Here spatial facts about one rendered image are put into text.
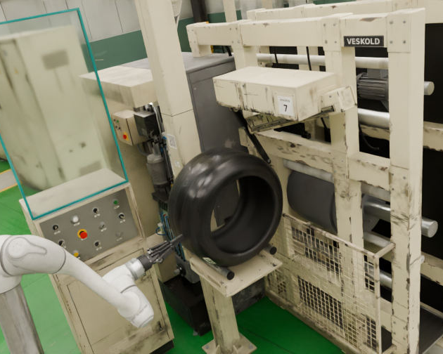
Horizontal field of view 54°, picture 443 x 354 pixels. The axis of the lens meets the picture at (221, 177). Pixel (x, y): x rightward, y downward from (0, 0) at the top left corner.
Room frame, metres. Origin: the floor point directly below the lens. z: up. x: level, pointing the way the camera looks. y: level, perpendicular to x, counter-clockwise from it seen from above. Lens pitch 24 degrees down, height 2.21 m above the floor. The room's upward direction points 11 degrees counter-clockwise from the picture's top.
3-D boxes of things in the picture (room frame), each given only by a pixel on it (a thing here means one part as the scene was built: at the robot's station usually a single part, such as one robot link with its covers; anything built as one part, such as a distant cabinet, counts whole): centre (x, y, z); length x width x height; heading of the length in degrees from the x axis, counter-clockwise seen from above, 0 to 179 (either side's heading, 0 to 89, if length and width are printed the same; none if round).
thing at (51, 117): (2.18, 0.77, 1.75); 0.55 x 0.02 x 0.95; 121
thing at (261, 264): (1.98, 0.01, 0.80); 0.37 x 0.36 x 0.02; 121
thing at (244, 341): (2.19, 0.16, 0.02); 0.27 x 0.27 x 0.04; 31
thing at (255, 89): (2.02, -0.30, 1.71); 0.61 x 0.25 x 0.15; 31
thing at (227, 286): (1.91, 0.14, 0.84); 0.36 x 0.09 x 0.06; 31
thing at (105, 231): (2.32, 0.86, 0.63); 0.56 x 0.41 x 1.27; 121
